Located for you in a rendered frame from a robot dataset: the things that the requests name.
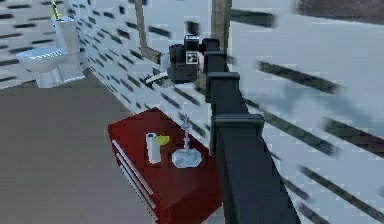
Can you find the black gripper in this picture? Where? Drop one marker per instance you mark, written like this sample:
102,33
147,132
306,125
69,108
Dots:
180,68

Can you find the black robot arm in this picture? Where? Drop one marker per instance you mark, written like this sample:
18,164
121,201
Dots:
240,160

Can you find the brown framed mirror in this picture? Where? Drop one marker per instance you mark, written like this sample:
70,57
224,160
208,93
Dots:
186,30

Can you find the grey metal faucet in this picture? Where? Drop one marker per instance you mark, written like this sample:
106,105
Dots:
185,131

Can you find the yellow soap bar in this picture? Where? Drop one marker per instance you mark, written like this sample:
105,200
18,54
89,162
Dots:
163,140

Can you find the white oval sink basin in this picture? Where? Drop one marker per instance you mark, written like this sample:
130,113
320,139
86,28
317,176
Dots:
186,157

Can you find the red vanity cabinet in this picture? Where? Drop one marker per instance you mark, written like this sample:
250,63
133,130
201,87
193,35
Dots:
166,180

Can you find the white toilet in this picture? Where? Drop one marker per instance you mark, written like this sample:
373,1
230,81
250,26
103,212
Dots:
50,56

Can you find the green toilet brush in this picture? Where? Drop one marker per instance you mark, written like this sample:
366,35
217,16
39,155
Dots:
54,10

